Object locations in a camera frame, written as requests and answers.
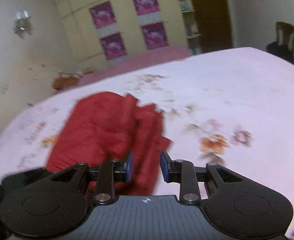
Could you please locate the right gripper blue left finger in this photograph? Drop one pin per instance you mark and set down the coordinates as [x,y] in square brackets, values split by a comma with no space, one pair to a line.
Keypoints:
[107,175]

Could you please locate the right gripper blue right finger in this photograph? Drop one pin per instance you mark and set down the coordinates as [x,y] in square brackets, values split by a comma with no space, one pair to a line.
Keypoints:
[185,174]

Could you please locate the red down jacket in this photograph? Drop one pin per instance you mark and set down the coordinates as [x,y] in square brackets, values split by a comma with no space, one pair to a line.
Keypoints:
[107,126]

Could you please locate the floral white quilt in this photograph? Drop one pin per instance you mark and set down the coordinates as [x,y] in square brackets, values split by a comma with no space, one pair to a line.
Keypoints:
[234,107]

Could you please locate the purple poster lower left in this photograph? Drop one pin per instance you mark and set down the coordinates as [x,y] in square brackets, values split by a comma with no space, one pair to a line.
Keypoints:
[113,46]

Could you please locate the purple poster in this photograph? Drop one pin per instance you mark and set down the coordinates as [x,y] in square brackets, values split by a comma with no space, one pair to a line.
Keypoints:
[148,11]
[154,35]
[104,19]
[113,46]

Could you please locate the cream wooden headboard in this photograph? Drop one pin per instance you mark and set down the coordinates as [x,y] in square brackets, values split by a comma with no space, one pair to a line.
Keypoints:
[30,83]

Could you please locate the purple poster lower right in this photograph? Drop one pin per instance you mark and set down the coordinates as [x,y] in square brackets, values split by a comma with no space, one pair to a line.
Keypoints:
[154,35]

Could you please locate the purple poster upper left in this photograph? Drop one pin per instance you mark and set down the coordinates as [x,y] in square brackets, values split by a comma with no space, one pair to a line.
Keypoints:
[104,19]

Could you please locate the cream wardrobe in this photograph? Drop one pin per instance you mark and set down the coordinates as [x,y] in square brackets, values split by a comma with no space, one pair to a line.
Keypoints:
[85,42]

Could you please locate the purple poster upper right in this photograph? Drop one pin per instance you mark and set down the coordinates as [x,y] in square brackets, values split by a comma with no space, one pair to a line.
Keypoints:
[148,11]

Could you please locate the dark wooden chair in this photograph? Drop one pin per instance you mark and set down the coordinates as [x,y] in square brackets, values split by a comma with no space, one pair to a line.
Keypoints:
[283,46]

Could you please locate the brown wooden door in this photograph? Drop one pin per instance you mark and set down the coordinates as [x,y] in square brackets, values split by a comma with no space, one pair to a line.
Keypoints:
[214,24]

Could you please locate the cream corner shelf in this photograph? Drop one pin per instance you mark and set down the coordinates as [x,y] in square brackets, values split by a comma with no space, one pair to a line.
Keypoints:
[192,32]

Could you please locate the wall lamp fixture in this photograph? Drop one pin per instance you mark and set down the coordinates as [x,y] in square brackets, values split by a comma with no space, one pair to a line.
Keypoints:
[22,24]

